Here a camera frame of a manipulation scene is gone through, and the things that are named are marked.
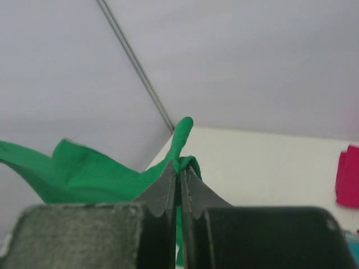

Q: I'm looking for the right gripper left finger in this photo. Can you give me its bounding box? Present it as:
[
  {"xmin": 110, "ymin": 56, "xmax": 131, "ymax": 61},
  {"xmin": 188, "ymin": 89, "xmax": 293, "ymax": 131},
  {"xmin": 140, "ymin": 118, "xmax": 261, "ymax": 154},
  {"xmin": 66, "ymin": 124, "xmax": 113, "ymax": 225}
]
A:
[{"xmin": 1, "ymin": 163, "xmax": 176, "ymax": 268}]

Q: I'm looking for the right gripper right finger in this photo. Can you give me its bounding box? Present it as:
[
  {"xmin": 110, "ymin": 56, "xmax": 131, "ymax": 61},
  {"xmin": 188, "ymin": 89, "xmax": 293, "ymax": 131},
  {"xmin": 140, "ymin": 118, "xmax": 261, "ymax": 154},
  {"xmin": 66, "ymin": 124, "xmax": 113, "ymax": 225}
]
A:
[{"xmin": 181, "ymin": 167, "xmax": 352, "ymax": 268}]

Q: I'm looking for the green t shirt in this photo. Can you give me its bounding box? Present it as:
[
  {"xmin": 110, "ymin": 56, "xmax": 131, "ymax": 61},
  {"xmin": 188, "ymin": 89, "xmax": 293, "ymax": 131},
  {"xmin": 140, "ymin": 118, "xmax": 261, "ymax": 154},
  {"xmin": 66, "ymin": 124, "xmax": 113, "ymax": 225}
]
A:
[{"xmin": 0, "ymin": 116, "xmax": 203, "ymax": 267}]

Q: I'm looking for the turquoise t shirt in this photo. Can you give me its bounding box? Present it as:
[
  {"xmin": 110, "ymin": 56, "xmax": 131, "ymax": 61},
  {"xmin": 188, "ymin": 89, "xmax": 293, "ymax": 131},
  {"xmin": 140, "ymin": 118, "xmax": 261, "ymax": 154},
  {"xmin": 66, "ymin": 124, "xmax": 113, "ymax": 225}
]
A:
[{"xmin": 343, "ymin": 230, "xmax": 359, "ymax": 255}]

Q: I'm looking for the folded pink t shirt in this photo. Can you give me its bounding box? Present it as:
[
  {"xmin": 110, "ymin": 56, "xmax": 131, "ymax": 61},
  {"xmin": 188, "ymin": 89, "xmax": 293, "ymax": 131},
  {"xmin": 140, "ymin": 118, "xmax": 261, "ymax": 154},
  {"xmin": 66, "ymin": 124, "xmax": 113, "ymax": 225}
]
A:
[{"xmin": 335, "ymin": 145, "xmax": 358, "ymax": 208}]

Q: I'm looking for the left aluminium frame post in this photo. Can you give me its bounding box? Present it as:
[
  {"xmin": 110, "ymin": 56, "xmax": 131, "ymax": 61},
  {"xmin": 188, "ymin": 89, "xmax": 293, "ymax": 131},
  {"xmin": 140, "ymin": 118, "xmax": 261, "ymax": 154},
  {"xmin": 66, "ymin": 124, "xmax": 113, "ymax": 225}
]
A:
[{"xmin": 97, "ymin": 0, "xmax": 175, "ymax": 133}]

